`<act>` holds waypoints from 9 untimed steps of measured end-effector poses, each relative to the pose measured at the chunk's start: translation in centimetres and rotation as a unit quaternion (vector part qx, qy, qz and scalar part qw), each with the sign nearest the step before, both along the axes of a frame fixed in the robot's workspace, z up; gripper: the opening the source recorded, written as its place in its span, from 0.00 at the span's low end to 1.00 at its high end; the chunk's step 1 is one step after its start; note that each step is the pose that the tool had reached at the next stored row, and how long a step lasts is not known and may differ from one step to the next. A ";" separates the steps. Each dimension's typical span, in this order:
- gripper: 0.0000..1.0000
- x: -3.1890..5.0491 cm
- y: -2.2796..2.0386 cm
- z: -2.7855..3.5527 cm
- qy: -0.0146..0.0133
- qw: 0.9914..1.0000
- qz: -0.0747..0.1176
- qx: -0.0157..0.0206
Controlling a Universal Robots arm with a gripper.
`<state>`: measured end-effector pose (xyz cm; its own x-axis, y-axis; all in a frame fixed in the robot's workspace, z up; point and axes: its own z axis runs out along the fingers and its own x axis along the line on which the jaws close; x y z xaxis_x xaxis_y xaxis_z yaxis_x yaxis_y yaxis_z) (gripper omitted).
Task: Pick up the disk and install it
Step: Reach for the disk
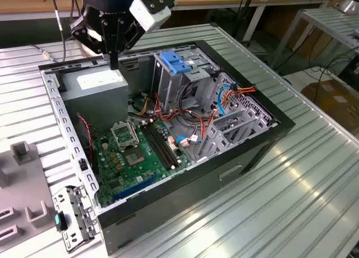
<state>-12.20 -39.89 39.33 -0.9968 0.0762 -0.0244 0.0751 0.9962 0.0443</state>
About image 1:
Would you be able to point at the black stand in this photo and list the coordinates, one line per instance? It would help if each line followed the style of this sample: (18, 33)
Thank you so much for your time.
(246, 16)

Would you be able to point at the wooden desk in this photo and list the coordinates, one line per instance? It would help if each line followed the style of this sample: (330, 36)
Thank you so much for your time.
(28, 5)

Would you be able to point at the metal slat side table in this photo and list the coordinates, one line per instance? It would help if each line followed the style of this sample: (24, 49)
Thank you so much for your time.
(331, 22)

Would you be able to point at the grey metal rear bracket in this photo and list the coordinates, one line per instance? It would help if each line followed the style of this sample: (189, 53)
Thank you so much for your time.
(77, 213)

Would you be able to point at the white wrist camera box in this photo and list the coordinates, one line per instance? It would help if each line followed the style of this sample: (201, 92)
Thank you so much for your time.
(150, 14)

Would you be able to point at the blue expansion slot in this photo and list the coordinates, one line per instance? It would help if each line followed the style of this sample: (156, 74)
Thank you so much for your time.
(131, 188)

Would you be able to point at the green motherboard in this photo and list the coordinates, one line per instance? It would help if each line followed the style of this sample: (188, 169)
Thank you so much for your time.
(131, 174)

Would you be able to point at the brown cardboard box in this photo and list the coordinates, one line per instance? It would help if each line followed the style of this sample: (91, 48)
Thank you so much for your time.
(333, 98)

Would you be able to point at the grey metal drive cage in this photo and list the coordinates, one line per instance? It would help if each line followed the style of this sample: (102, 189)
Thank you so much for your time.
(171, 87)

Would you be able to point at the black RAM slot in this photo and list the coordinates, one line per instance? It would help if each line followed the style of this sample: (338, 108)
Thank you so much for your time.
(163, 145)
(160, 145)
(156, 145)
(167, 145)

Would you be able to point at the grey power supply box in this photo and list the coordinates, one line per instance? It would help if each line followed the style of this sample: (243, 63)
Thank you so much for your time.
(95, 106)

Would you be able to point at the grey metal disk bay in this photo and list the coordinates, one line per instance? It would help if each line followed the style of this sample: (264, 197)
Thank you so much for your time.
(246, 131)

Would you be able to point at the black clip with blue face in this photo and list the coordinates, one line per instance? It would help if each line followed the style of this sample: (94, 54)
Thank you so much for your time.
(60, 221)

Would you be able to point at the grey parts rack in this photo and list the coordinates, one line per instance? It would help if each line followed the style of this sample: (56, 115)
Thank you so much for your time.
(28, 185)

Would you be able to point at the black open PC case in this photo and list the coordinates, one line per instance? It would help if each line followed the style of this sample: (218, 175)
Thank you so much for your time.
(182, 207)

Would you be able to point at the blue plastic drive latch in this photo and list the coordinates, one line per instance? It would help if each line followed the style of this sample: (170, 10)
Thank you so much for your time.
(175, 63)

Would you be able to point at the CPU socket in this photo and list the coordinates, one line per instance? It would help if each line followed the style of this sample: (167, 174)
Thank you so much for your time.
(135, 157)

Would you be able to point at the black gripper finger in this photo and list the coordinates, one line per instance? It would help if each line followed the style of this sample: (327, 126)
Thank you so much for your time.
(108, 42)
(126, 36)

